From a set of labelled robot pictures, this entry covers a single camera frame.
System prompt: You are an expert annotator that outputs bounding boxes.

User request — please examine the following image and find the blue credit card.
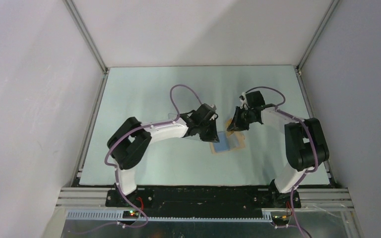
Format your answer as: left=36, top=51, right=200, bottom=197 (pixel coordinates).
left=211, top=131, right=231, bottom=154

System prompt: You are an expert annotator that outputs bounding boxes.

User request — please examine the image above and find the beige leather card holder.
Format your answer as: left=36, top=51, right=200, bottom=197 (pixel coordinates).
left=210, top=131, right=246, bottom=154

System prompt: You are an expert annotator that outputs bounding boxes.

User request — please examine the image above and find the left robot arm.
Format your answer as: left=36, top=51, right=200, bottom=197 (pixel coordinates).
left=105, top=104, right=219, bottom=207

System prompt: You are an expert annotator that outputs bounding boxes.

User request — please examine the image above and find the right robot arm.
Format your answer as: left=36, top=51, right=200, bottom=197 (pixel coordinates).
left=227, top=87, right=329, bottom=207

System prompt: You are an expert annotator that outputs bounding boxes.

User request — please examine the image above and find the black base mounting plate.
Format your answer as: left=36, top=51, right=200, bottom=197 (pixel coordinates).
left=105, top=185, right=301, bottom=218

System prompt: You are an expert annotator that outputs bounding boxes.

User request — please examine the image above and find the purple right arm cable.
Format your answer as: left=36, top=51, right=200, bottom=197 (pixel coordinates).
left=245, top=86, right=319, bottom=238

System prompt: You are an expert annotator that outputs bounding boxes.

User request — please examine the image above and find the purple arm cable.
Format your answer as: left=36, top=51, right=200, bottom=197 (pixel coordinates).
left=104, top=84, right=204, bottom=229
left=245, top=86, right=319, bottom=238

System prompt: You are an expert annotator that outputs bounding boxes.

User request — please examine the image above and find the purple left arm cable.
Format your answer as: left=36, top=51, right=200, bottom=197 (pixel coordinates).
left=104, top=84, right=204, bottom=229

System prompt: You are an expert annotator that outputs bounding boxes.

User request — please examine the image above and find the grey slotted cable duct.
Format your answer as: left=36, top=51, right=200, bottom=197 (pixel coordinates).
left=66, top=209, right=272, bottom=223

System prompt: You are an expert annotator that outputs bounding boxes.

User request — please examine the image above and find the right aluminium frame post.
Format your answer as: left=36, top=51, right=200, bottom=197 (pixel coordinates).
left=296, top=0, right=341, bottom=74

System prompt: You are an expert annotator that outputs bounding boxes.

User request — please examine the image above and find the aluminium frame post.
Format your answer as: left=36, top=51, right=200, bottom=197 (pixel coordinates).
left=296, top=0, right=341, bottom=74
left=63, top=0, right=108, bottom=74

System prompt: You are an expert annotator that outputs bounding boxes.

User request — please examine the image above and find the left aluminium frame post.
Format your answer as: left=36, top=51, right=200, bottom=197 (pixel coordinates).
left=63, top=0, right=108, bottom=74

